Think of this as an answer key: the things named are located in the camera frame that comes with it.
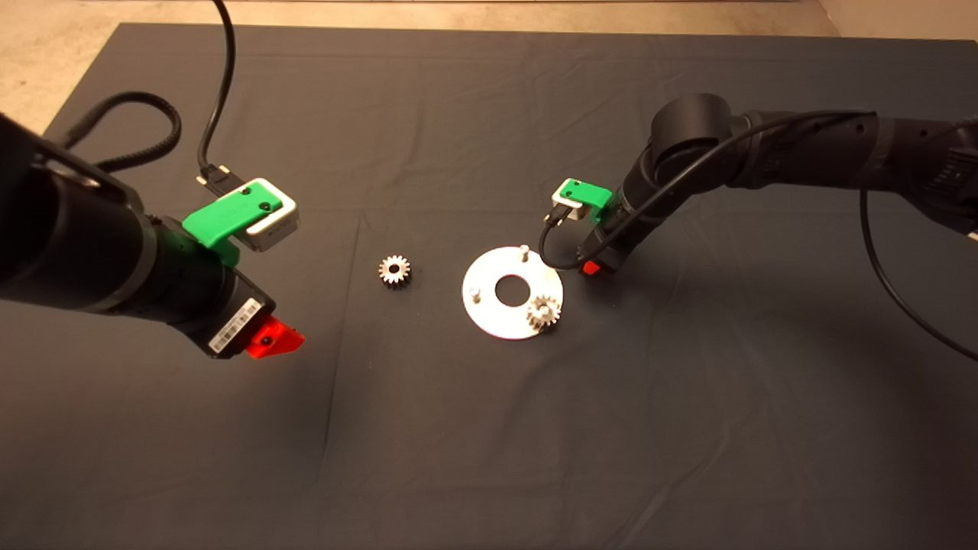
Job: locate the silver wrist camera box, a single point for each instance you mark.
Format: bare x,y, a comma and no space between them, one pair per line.
564,200
279,227

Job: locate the green left camera mount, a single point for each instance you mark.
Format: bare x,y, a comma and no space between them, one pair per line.
221,218

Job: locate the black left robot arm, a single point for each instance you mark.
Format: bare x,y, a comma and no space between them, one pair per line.
61,229

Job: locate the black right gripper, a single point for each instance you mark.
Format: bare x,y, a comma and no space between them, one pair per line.
611,248

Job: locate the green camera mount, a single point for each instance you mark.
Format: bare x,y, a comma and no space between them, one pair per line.
587,195
221,218

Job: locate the green right camera mount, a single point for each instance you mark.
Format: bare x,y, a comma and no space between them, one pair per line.
587,195

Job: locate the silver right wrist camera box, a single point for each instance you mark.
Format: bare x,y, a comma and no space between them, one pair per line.
564,200

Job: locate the small steel planetary gear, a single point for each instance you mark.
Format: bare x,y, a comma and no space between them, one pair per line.
401,275
550,319

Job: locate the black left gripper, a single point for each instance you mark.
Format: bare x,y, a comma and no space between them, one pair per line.
233,328

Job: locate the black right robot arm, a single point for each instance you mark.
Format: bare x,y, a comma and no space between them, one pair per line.
688,134

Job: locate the dark grey table cloth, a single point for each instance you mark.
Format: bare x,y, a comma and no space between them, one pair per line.
489,114

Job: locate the round metal carrier plate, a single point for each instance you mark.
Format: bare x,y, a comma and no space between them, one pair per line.
489,321

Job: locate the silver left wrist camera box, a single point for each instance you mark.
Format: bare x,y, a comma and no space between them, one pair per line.
279,227

